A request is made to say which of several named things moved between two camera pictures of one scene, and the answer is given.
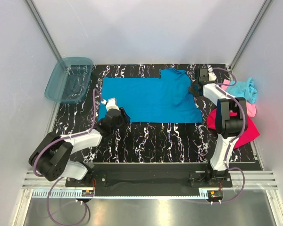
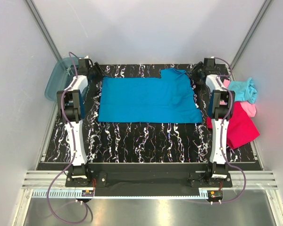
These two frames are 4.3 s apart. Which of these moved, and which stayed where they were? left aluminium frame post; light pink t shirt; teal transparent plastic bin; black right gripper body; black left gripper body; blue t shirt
Moved: black right gripper body; black left gripper body
Stayed: light pink t shirt; teal transparent plastic bin; left aluminium frame post; blue t shirt
